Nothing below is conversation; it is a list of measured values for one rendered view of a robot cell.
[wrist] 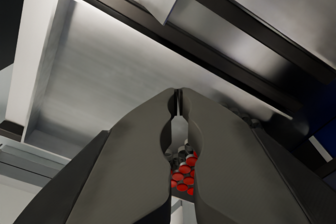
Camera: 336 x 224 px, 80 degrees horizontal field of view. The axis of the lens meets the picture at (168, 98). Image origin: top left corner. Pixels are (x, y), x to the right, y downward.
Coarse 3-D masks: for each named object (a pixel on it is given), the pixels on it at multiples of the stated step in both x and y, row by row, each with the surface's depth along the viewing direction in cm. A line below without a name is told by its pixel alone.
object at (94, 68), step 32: (64, 0) 23; (96, 0) 24; (64, 32) 27; (96, 32) 27; (128, 32) 27; (64, 64) 29; (96, 64) 29; (128, 64) 29; (160, 64) 29; (192, 64) 25; (32, 96) 28; (64, 96) 32; (96, 96) 32; (128, 96) 32; (224, 96) 31; (256, 96) 28; (32, 128) 35; (64, 128) 36; (96, 128) 36
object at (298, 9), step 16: (240, 0) 21; (256, 0) 24; (272, 0) 24; (288, 0) 24; (304, 0) 24; (320, 0) 24; (256, 16) 25; (272, 16) 25; (288, 16) 25; (304, 16) 25; (320, 16) 25; (288, 32) 23; (304, 32) 26; (320, 32) 26; (304, 48) 24; (320, 48) 27
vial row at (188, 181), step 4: (232, 108) 32; (236, 108) 32; (236, 112) 31; (240, 116) 31; (192, 168) 34; (188, 172) 36; (192, 172) 34; (184, 176) 36; (188, 176) 35; (192, 176) 35; (180, 180) 37; (184, 180) 35; (188, 180) 35; (192, 180) 35; (180, 184) 36; (184, 184) 36; (188, 184) 36; (180, 188) 37; (184, 188) 37
